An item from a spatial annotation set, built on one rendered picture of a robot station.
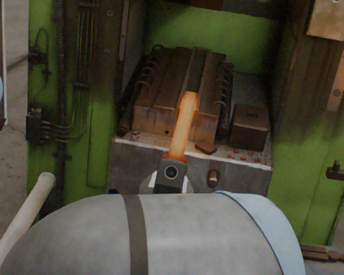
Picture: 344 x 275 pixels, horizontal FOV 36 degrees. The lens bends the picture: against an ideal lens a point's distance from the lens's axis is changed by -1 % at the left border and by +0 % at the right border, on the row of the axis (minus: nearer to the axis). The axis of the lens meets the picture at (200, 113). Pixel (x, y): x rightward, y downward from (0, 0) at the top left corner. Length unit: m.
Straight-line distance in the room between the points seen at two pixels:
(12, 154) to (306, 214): 1.74
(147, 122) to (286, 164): 0.42
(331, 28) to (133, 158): 0.56
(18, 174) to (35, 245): 2.29
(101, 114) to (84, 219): 1.05
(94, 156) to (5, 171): 1.26
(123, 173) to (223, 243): 0.88
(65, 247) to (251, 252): 0.14
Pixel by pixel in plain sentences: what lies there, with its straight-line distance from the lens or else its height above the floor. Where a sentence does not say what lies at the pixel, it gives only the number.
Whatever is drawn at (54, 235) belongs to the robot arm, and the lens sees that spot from 0.43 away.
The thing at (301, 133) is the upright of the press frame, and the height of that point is 0.91.
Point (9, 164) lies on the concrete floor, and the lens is 2.81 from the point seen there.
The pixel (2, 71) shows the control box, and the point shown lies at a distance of 1.21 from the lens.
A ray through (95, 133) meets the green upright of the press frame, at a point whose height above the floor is 0.80.
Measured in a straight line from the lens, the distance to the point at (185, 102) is 1.25.
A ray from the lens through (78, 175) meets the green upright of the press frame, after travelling 1.58.
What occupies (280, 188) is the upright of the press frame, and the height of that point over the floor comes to 0.73.
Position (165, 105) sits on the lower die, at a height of 0.99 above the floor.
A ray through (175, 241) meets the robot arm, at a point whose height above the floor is 1.28.
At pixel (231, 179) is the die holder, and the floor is 0.87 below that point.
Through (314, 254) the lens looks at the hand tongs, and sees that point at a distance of 1.36.
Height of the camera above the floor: 1.55
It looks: 27 degrees down
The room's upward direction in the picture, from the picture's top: 10 degrees clockwise
